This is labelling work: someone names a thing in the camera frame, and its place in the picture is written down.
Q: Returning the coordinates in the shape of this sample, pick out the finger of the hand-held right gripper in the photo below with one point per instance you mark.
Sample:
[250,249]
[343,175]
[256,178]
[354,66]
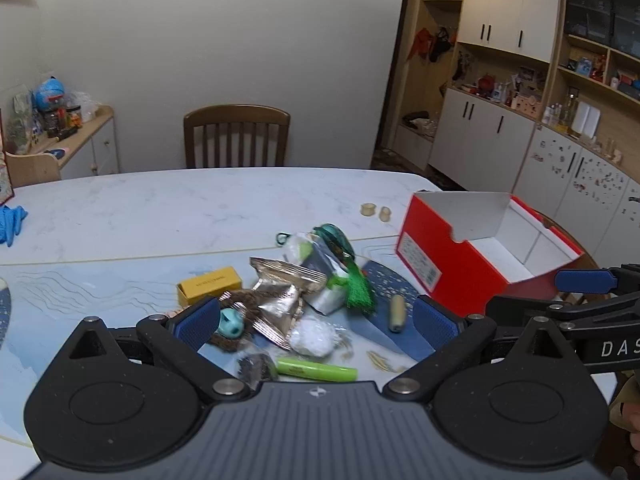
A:
[585,281]
[590,315]

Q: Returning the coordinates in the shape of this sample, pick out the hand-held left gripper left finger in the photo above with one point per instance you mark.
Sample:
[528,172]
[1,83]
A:
[200,320]

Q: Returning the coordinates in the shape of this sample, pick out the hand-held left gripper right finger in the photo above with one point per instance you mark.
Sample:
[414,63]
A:
[435,325]

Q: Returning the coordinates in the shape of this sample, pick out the teal round case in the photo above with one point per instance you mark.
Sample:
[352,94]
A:
[231,322]

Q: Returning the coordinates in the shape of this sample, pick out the small yellow box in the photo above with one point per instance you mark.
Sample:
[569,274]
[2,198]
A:
[207,282]

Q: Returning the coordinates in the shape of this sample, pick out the beige cylinder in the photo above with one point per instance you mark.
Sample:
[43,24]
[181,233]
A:
[396,312]

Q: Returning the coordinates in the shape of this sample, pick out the red cardboard box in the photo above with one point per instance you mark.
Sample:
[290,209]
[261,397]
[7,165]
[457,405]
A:
[450,280]

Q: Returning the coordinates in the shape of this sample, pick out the dark small packet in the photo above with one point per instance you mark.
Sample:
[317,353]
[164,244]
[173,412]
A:
[255,370]

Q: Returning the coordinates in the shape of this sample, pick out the white plastic bag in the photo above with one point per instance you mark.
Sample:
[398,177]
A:
[312,337]

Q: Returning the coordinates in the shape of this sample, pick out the clear plastic packet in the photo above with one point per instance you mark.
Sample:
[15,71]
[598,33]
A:
[322,297]

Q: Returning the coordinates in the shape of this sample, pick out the green carabiner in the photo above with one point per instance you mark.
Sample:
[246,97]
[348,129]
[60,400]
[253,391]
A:
[283,238]

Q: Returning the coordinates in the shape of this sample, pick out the green tube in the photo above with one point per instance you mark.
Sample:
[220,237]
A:
[315,370]

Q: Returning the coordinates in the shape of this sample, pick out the embroidered sachet with green tassel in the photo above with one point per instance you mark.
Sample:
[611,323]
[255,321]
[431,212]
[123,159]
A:
[335,237]

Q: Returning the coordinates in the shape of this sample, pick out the person's right hand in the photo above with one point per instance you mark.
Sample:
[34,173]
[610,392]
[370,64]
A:
[634,425]

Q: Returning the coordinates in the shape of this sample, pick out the light wooden chair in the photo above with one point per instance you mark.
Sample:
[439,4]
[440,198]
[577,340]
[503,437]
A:
[572,235]

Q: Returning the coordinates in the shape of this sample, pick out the printed table mat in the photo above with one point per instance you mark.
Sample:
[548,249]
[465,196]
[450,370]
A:
[100,285]

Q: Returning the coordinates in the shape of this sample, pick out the small wooden piece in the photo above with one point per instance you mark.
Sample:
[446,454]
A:
[369,209]

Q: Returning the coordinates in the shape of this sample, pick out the white canister pair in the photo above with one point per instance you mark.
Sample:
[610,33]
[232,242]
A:
[586,121]

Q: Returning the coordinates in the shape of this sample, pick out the clear glass bottle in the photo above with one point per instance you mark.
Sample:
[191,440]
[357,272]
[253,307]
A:
[567,107]

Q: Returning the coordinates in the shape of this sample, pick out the white sideboard with wood top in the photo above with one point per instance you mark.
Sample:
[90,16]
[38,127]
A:
[95,150]

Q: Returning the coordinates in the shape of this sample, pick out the dark wooden slatted chair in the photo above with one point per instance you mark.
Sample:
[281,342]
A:
[235,120]

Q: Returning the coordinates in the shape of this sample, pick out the blue gloves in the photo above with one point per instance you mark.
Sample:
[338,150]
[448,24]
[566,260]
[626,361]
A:
[10,225]

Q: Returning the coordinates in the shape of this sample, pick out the small light wooden seat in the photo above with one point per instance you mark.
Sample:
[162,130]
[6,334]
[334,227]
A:
[30,167]

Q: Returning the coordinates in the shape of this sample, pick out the jar with dark lid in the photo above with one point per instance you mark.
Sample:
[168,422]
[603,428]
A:
[73,116]

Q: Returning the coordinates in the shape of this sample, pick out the red and white printed box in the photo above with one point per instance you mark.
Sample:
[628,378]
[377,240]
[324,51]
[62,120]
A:
[4,180]

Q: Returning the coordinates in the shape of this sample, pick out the hanging black bag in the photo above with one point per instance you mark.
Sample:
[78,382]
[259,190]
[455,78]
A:
[441,45]

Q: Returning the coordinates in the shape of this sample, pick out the hanging red garment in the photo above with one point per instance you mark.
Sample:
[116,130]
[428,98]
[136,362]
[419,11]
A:
[424,42]

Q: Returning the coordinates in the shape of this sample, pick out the white and wood cabinet wall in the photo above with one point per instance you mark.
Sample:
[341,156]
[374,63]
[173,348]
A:
[500,10]

